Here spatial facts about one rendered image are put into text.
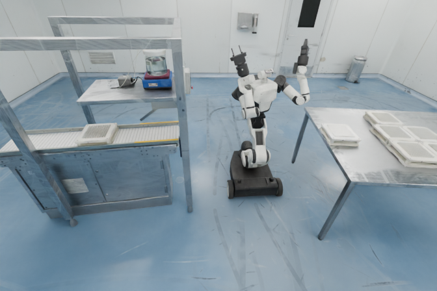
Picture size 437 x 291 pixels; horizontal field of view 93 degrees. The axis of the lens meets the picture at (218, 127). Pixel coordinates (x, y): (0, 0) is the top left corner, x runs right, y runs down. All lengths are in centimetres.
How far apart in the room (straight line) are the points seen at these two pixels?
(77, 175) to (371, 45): 658
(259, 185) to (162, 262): 113
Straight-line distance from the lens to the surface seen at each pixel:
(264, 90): 189
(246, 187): 228
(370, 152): 213
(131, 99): 149
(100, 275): 223
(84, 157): 195
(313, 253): 230
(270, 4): 544
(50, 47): 151
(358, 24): 641
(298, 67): 200
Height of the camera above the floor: 191
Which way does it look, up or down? 34 degrees down
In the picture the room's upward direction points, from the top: 2 degrees clockwise
